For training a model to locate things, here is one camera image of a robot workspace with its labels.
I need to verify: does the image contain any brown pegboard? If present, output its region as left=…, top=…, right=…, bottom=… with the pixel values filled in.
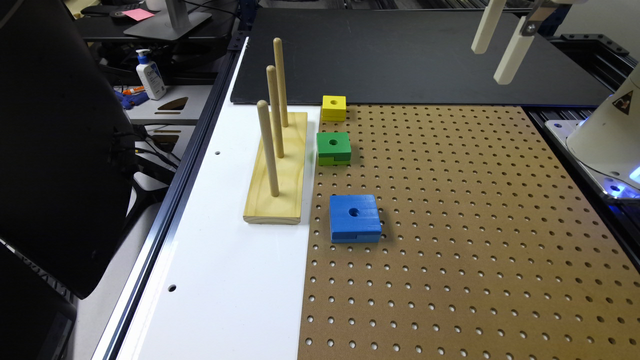
left=298, top=105, right=639, bottom=359

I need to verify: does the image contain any yellow square block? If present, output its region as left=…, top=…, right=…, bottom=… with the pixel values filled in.
left=321, top=95, right=347, bottom=122

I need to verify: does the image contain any lotion pump bottle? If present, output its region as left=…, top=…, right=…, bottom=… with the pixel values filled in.
left=136, top=49, right=167, bottom=100

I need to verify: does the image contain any blue square block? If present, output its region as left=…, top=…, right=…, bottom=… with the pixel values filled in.
left=329, top=194, right=382, bottom=243

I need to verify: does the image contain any rear wooden peg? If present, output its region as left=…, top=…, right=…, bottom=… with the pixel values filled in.
left=273, top=37, right=289, bottom=127

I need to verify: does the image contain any black mat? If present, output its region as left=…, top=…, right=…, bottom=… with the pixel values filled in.
left=231, top=9, right=610, bottom=106

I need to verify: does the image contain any front wooden peg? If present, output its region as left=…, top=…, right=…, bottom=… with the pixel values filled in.
left=257, top=100, right=279, bottom=197

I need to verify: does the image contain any green square block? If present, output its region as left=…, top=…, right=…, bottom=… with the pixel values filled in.
left=316, top=132, right=351, bottom=166

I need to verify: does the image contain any wooden peg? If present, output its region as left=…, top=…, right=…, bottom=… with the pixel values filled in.
left=273, top=37, right=289, bottom=127
left=266, top=65, right=284, bottom=158
left=257, top=100, right=279, bottom=197

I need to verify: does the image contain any pink sticky note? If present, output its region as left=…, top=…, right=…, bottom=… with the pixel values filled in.
left=122, top=8, right=155, bottom=22

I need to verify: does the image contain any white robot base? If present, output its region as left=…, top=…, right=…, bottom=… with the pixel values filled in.
left=545, top=69, right=639, bottom=202

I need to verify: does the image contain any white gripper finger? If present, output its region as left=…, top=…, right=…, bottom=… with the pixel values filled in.
left=494, top=17, right=534, bottom=85
left=471, top=0, right=506, bottom=54

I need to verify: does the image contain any blue glue gun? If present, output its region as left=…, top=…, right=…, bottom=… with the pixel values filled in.
left=115, top=91, right=149, bottom=110

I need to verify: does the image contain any middle wooden peg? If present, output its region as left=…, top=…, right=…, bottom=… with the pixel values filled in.
left=266, top=65, right=284, bottom=158

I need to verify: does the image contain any wooden peg base board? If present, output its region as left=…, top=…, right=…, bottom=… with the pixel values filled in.
left=243, top=112, right=307, bottom=225

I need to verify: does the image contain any silver monitor stand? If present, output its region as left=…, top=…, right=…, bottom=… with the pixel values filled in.
left=124, top=0, right=211, bottom=41

